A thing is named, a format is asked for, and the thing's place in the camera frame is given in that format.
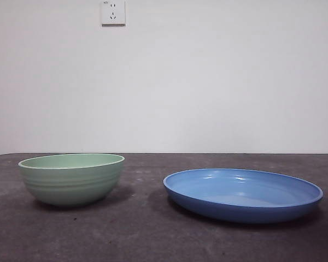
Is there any white wall socket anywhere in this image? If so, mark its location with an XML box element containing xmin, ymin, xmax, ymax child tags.
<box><xmin>101</xmin><ymin>0</ymin><xmax>126</xmax><ymax>27</ymax></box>

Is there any blue plate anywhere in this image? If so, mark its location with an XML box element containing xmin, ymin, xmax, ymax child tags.
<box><xmin>163</xmin><ymin>168</ymin><xmax>324</xmax><ymax>225</ymax></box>

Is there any green ribbed bowl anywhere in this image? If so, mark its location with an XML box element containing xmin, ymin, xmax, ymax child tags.
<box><xmin>18</xmin><ymin>153</ymin><xmax>126</xmax><ymax>206</ymax></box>

